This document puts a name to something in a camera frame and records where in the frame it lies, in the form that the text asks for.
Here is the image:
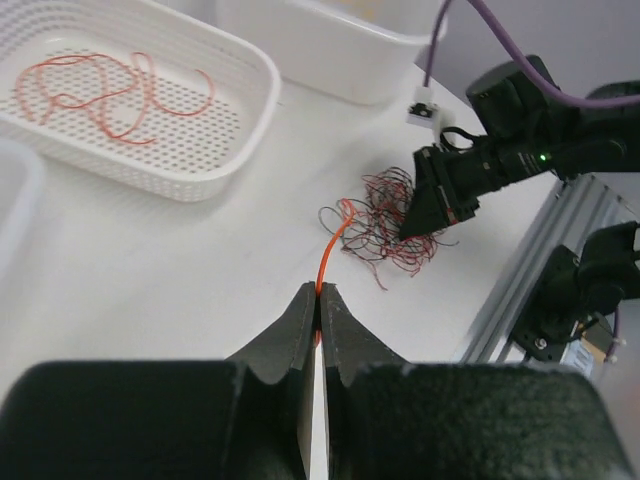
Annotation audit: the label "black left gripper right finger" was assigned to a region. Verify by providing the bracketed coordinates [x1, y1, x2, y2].
[319, 284, 625, 479]

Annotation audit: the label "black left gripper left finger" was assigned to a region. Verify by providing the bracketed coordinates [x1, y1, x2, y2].
[1, 282, 316, 479]

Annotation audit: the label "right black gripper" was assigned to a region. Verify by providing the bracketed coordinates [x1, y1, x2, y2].
[399, 136, 505, 239]

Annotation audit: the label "red black cable bundle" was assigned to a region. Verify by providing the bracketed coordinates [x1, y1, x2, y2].
[318, 166, 460, 292]

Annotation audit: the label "orange cable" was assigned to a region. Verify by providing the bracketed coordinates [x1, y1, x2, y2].
[314, 198, 357, 346]

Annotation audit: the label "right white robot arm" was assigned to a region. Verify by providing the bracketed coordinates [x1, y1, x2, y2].
[318, 56, 639, 479]

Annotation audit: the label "solid white plastic bin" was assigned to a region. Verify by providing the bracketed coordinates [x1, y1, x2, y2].
[215, 0, 442, 105]

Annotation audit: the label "oval white perforated basket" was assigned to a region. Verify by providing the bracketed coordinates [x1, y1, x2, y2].
[1, 1, 281, 202]

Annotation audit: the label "translucent white perforated basket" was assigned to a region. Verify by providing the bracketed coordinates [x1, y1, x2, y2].
[1, 138, 46, 283]

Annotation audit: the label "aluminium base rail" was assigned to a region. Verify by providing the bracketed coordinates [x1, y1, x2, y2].
[454, 174, 639, 362]

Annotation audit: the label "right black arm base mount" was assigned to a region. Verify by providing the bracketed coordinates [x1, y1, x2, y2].
[509, 221, 639, 362]

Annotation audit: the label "orange cables in oval basket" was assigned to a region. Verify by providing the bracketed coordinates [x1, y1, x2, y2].
[14, 51, 216, 146]

